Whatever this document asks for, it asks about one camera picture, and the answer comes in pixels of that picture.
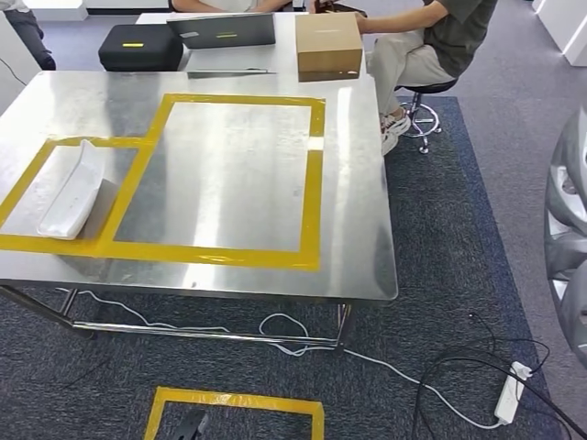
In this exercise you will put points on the grey plastic wheel hubcap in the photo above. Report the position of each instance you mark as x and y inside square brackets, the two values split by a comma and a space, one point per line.
[568, 243]

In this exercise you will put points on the stainless steel workbench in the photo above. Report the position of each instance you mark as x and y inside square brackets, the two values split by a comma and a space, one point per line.
[229, 182]

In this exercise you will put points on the white plastic trim part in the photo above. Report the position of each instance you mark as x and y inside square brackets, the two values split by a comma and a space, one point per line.
[71, 194]

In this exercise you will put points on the white desk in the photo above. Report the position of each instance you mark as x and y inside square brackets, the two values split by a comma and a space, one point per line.
[284, 58]

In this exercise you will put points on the brown cardboard box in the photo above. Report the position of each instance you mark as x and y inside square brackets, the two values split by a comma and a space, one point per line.
[328, 42]

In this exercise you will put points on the yellow floor tape square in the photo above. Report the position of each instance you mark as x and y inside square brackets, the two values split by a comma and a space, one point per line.
[229, 399]

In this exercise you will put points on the grey laptop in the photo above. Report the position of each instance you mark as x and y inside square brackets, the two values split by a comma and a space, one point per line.
[220, 30]

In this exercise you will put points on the black seat chrome stool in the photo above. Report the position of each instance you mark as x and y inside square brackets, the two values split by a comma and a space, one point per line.
[424, 89]

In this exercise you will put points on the black remote controller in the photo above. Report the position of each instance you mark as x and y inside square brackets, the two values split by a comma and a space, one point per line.
[344, 9]

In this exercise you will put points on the person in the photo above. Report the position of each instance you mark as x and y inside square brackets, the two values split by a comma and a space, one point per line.
[220, 5]
[32, 36]
[445, 36]

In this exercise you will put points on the black carrying case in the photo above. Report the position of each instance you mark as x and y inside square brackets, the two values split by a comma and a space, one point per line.
[137, 58]

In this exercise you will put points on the white power strip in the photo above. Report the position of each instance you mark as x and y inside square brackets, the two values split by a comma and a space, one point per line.
[511, 395]

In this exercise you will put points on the white side panel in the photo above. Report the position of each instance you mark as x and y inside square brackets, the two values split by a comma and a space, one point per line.
[13, 61]

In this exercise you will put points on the white partition panels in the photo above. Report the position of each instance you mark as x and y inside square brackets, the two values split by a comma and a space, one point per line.
[568, 30]

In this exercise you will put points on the large yellow tape frame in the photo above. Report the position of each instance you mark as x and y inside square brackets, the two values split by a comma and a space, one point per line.
[316, 200]

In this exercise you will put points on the small yellow tape frame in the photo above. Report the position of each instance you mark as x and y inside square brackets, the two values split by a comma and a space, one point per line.
[46, 246]

